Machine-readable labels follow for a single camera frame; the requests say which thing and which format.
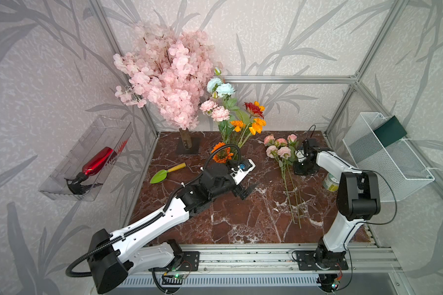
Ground clear plastic wall bin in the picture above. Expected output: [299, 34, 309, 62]
[39, 115, 134, 202]

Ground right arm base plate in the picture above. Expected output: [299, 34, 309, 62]
[291, 250, 349, 271]

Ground light blue carnation stem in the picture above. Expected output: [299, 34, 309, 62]
[207, 67, 239, 111]

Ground dark green card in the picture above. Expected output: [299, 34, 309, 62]
[374, 116, 407, 148]

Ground white wire mesh basket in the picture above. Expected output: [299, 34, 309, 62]
[343, 113, 435, 202]

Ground pale pink carnation stem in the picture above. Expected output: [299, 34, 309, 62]
[199, 100, 230, 122]

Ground peach pink peony stem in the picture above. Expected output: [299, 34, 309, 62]
[263, 135, 295, 222]

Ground red and orange flowers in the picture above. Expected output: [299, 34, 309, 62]
[212, 102, 267, 152]

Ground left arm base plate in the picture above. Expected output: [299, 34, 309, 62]
[154, 251, 200, 272]

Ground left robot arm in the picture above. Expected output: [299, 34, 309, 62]
[87, 159, 255, 295]

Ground aluminium front rail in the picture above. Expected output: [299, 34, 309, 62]
[91, 243, 403, 275]

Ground green tape roll can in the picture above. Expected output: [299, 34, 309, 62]
[322, 173, 340, 192]

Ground pink cherry blossom tree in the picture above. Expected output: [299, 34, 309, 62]
[113, 22, 215, 131]

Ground pink ranunculus flower stem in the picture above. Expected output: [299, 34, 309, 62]
[266, 145, 301, 228]

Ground green yellow garden trowel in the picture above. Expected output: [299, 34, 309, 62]
[150, 163, 187, 184]

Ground left black corrugated cable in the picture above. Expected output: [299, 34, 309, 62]
[64, 143, 242, 278]

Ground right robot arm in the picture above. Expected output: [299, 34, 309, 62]
[294, 138, 380, 264]

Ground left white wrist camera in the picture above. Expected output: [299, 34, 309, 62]
[230, 159, 255, 185]

